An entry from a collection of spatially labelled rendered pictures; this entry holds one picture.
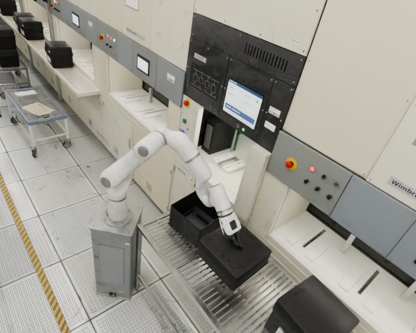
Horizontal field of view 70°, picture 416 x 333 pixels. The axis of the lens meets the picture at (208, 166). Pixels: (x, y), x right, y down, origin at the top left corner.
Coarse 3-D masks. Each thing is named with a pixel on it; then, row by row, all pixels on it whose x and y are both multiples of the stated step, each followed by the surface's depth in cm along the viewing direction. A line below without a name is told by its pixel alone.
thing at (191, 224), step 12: (192, 192) 204; (180, 204) 200; (192, 204) 213; (180, 216) 187; (192, 216) 209; (204, 216) 211; (216, 216) 207; (180, 228) 192; (192, 228) 183; (204, 228) 180; (216, 228) 195; (192, 240) 188
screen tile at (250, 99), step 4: (244, 96) 176; (248, 96) 173; (252, 96) 171; (248, 100) 174; (252, 100) 172; (244, 104) 177; (256, 104) 170; (244, 108) 178; (248, 108) 176; (256, 108) 171; (248, 112) 177; (252, 112) 174; (256, 112) 172
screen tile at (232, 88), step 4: (228, 88) 183; (232, 88) 181; (236, 88) 178; (232, 92) 182; (236, 92) 179; (228, 96) 186; (240, 96) 178; (228, 100) 186; (232, 100) 184; (236, 100) 181; (240, 100) 179; (236, 104) 182
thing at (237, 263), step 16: (240, 224) 171; (208, 240) 157; (224, 240) 159; (240, 240) 161; (256, 240) 163; (208, 256) 154; (224, 256) 150; (240, 256) 152; (256, 256) 154; (224, 272) 148; (240, 272) 144; (256, 272) 158
